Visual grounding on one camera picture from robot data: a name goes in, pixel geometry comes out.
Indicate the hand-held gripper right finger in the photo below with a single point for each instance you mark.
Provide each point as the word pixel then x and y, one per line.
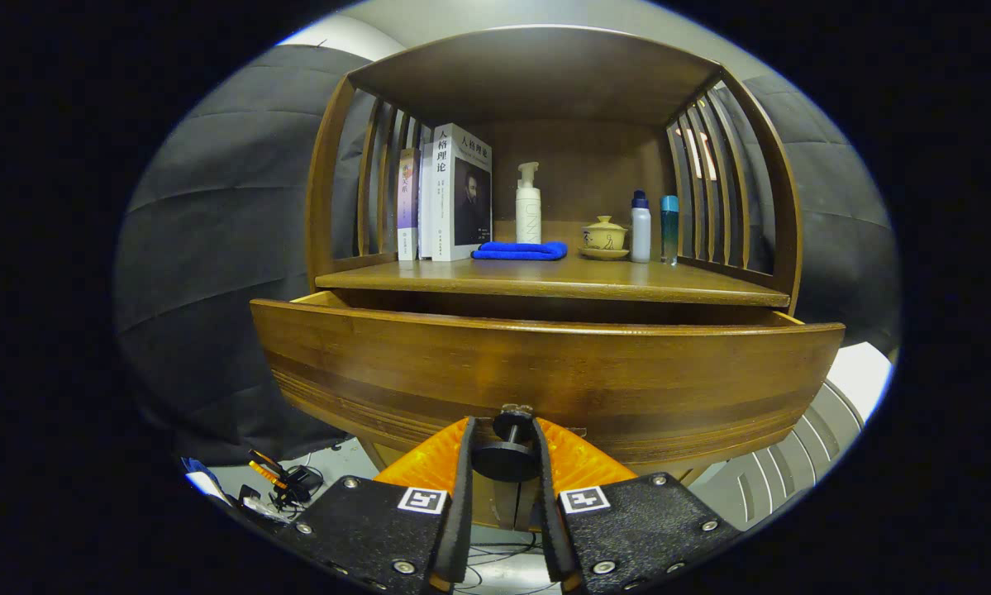
pixel 549 521

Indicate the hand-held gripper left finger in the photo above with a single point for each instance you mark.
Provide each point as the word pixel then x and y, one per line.
pixel 460 512

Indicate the wooden drawer with black knob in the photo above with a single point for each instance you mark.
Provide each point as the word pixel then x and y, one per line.
pixel 545 372

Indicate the wooden countertop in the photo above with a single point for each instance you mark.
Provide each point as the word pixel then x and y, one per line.
pixel 611 277

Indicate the white filing cabinet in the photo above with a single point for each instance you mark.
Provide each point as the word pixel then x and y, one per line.
pixel 793 446

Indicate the wooden cabinet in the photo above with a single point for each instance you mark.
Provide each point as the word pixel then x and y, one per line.
pixel 545 74

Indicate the orange black tool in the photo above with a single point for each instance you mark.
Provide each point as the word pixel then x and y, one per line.
pixel 265 475

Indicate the blue folded cloth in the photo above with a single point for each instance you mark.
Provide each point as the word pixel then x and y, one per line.
pixel 520 250

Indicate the yellow ceramic lidded teacup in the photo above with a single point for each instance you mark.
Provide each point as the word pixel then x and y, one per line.
pixel 604 237

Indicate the white bottle with blue cap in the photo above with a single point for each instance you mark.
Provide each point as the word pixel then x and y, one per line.
pixel 640 235

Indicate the white pump bottle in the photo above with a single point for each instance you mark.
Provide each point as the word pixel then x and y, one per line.
pixel 528 219

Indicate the white book with portrait cover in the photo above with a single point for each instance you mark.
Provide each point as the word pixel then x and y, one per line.
pixel 462 207

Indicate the thin white book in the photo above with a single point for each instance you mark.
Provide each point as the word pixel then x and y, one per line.
pixel 426 207

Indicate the teal bottle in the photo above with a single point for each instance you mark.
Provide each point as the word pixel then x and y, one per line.
pixel 669 231

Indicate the purple spine book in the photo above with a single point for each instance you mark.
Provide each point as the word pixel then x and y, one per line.
pixel 407 198

